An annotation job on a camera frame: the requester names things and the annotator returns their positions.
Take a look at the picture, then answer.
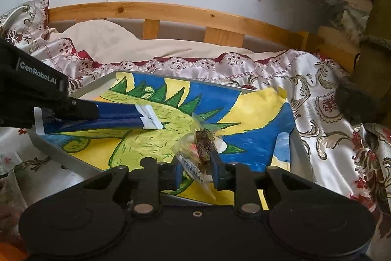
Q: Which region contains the dark furry object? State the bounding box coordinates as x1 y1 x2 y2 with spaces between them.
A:
335 79 385 125

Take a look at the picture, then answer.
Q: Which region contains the cream bed sheet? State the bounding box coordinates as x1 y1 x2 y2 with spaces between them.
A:
48 19 289 66

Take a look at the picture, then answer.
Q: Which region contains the wooden bed headboard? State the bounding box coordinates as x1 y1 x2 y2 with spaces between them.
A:
47 1 361 73

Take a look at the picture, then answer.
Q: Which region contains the clear packet with dark snack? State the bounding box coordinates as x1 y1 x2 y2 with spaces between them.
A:
172 123 228 198

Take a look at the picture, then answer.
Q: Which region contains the olive plush post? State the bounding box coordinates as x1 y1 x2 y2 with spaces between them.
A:
350 0 391 84

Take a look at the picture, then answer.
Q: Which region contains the floral satin blanket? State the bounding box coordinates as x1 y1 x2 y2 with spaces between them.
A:
0 0 391 252

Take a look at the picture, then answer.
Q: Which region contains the grey shallow box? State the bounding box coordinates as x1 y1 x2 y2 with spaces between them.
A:
26 69 310 209

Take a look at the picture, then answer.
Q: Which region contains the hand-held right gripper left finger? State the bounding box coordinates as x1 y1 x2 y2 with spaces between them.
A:
82 156 185 218

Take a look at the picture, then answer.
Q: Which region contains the blue and white snack packet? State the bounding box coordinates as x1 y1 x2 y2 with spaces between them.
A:
34 103 163 136

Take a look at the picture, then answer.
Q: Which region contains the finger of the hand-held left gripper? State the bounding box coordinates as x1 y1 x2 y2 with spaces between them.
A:
53 98 99 122

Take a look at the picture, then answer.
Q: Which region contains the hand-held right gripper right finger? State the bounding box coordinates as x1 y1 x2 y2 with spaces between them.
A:
210 150 310 218

